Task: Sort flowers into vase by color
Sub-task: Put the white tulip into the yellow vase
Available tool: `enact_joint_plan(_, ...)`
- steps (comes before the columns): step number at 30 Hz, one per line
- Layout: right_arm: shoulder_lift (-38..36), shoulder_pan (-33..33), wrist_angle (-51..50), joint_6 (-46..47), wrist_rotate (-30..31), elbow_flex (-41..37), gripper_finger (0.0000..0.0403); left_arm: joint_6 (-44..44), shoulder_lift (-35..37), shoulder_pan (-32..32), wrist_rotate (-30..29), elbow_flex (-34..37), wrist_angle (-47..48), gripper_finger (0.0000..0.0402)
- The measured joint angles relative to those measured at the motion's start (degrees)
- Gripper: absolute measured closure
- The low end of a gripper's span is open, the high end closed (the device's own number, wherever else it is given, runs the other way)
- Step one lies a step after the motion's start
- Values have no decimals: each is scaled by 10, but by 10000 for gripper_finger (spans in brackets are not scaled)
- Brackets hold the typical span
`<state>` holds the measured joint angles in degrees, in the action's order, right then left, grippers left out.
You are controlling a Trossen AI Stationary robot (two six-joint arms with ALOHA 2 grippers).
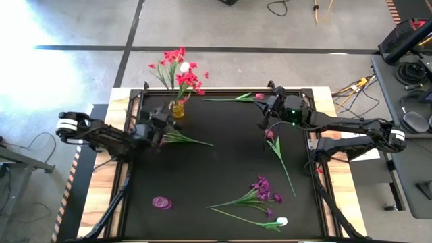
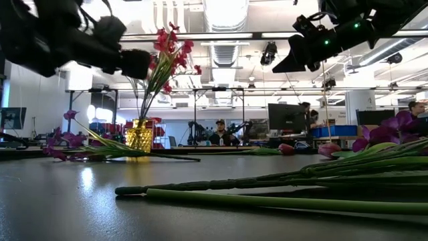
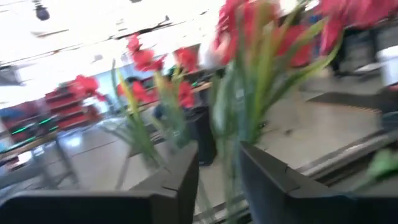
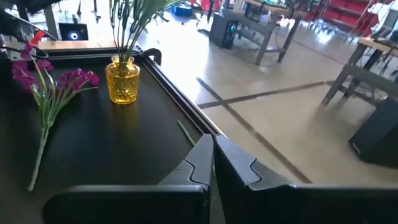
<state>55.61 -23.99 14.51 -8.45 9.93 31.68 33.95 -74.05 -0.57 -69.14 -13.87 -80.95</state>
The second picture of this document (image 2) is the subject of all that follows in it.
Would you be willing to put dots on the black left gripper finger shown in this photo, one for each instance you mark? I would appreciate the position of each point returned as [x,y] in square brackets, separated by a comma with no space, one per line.
[135,63]

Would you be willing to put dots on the red artificial flower bunch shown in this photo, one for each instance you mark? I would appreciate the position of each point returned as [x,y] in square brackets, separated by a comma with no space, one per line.
[162,41]

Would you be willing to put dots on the pink artificial tulip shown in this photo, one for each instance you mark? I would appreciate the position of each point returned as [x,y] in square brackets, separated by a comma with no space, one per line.
[328,149]
[286,149]

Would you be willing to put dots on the small purple flower bunch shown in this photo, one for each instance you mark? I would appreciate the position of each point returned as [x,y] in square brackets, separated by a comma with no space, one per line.
[110,150]

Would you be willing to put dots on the large purple flower bunch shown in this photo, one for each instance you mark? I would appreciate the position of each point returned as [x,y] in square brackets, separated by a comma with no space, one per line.
[384,164]

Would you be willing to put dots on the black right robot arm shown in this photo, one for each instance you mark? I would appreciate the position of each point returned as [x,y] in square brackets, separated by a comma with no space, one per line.
[394,13]

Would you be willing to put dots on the background black robot arm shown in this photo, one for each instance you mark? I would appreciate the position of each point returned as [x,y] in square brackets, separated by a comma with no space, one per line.
[242,129]
[197,132]

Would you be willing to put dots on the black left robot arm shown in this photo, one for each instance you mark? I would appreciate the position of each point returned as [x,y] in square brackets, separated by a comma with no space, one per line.
[20,10]

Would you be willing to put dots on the yellow glass vase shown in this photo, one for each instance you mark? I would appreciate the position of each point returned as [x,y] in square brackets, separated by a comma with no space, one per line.
[139,139]

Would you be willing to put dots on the thin metal pole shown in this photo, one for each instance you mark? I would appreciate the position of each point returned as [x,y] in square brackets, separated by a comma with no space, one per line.
[326,100]

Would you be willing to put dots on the person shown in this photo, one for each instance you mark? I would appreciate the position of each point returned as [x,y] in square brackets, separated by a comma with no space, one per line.
[416,107]
[221,137]
[314,115]
[306,106]

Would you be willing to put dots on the black overhead beam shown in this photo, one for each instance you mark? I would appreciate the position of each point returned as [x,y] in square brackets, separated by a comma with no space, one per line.
[257,35]

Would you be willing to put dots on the large black monitor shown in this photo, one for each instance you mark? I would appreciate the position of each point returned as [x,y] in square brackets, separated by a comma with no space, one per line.
[286,117]

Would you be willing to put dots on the blue storage bin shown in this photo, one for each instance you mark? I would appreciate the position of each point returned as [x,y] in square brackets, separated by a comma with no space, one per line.
[316,132]
[339,130]

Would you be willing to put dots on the red storage shelf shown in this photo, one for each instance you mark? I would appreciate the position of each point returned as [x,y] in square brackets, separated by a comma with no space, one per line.
[157,132]

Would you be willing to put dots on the black panel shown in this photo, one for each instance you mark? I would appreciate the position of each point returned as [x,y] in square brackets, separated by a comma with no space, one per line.
[374,117]

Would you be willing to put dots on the small black monitor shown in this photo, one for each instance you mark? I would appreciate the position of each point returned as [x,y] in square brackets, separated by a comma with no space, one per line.
[13,118]

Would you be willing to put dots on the black table mat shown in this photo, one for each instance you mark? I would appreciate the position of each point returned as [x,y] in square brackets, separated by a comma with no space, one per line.
[100,207]

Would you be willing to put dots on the black ceiling camera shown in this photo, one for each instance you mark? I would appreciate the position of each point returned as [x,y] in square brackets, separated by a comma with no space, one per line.
[269,53]
[329,83]
[395,58]

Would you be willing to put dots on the black metal rig frame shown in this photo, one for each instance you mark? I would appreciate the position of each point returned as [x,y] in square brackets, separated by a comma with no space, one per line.
[195,117]
[70,110]

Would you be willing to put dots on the ribbed silver ceiling duct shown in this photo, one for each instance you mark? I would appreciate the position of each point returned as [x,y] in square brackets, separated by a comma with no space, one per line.
[224,53]

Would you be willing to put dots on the black aluminium table frame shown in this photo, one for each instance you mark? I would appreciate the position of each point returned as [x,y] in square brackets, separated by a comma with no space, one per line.
[20,152]

